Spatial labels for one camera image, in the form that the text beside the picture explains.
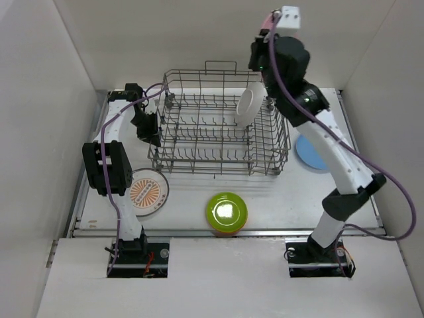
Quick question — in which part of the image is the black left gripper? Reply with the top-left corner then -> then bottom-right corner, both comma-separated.
130,111 -> 160,148

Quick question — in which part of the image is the orange plastic plate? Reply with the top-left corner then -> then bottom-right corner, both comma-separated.
211,229 -> 240,237

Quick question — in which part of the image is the pink plastic plate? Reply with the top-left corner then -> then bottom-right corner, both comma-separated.
260,11 -> 303,39

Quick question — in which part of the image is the white patterned plate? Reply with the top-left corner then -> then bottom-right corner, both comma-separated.
132,167 -> 171,217

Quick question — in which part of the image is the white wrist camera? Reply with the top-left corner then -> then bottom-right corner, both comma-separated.
272,5 -> 301,36
144,97 -> 163,114

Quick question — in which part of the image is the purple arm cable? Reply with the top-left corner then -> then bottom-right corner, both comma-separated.
267,9 -> 417,278
100,82 -> 170,276

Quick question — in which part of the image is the blue plastic plate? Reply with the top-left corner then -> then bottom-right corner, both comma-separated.
295,135 -> 328,172

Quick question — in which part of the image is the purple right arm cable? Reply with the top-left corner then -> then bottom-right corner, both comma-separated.
267,9 -> 417,278

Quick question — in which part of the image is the grey wire dish rack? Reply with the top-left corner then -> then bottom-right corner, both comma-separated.
148,61 -> 291,176

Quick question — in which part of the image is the lime green plastic plate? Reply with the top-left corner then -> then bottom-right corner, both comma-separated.
205,192 -> 248,232

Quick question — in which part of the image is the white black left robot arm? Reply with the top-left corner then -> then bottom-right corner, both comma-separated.
82,83 -> 160,263

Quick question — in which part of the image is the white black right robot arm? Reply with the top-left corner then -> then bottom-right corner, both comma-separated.
248,29 -> 386,261

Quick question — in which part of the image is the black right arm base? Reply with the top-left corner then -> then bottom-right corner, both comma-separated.
284,240 -> 356,278

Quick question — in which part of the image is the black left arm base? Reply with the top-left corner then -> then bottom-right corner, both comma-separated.
105,238 -> 170,278

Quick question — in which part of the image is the aluminium table frame rail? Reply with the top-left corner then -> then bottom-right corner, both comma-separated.
73,88 -> 386,237

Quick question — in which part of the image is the white plate teal rim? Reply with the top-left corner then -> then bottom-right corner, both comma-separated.
235,82 -> 266,127

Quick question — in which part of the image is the white plate colourful print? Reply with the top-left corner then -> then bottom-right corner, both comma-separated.
129,168 -> 170,216

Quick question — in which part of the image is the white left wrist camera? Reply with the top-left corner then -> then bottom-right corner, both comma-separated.
144,97 -> 163,114

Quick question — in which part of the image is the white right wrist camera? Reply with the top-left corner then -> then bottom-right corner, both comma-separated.
272,5 -> 301,36

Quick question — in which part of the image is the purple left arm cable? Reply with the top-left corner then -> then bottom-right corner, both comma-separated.
100,82 -> 170,276

